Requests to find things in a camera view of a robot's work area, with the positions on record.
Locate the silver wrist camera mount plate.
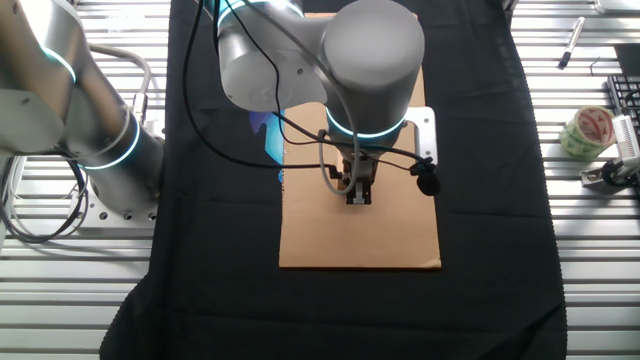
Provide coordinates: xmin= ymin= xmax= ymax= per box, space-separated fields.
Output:
xmin=403 ymin=106 xmax=439 ymax=166

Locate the brown cardboard sheet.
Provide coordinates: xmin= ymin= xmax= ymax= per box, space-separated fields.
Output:
xmin=278 ymin=12 xmax=443 ymax=270

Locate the black box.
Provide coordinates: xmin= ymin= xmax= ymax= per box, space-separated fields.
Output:
xmin=613 ymin=43 xmax=640 ymax=76

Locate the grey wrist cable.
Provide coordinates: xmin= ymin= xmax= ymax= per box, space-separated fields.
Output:
xmin=239 ymin=0 xmax=361 ymax=196

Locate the grey flat device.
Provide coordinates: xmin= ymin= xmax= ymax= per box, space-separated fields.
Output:
xmin=593 ymin=0 xmax=640 ymax=15

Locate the clear packing tape roll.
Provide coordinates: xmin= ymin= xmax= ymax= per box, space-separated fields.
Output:
xmin=558 ymin=105 xmax=617 ymax=162

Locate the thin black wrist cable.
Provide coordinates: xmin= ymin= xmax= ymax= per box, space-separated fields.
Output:
xmin=180 ymin=0 xmax=345 ymax=182

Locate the clear plastic film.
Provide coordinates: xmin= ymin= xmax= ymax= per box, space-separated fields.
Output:
xmin=106 ymin=12 xmax=147 ymax=34

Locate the metal camera bracket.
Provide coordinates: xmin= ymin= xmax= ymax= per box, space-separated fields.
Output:
xmin=579 ymin=164 xmax=640 ymax=194

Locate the black cloth with blue print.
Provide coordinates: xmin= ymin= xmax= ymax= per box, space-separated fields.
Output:
xmin=98 ymin=0 xmax=569 ymax=360

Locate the black base cable loop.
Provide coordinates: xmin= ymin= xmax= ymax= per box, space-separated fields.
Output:
xmin=0 ymin=147 xmax=92 ymax=246

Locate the black keyboard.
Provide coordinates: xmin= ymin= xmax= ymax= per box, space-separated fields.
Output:
xmin=606 ymin=74 xmax=640 ymax=136

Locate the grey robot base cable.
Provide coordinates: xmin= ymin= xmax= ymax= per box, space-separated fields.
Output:
xmin=88 ymin=43 xmax=153 ymax=125

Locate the silver camera on stand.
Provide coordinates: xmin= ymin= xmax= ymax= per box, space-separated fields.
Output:
xmin=612 ymin=114 xmax=640 ymax=160

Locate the thick black wrist cable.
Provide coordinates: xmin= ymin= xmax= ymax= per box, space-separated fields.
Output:
xmin=212 ymin=0 xmax=429 ymax=169

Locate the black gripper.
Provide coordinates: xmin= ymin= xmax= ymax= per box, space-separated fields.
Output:
xmin=342 ymin=152 xmax=380 ymax=206

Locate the black and silver marker pen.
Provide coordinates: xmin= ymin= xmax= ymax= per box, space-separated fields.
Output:
xmin=557 ymin=16 xmax=586 ymax=70

